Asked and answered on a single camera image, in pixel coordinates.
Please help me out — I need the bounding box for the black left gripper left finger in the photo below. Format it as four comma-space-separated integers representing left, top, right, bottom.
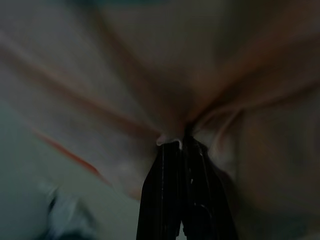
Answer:
135, 140, 184, 240

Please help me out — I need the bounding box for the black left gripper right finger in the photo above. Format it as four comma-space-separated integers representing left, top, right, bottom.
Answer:
180, 135, 239, 240

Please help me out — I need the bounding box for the pink patterned pillow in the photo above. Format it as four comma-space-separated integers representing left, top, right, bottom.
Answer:
0, 0, 320, 240

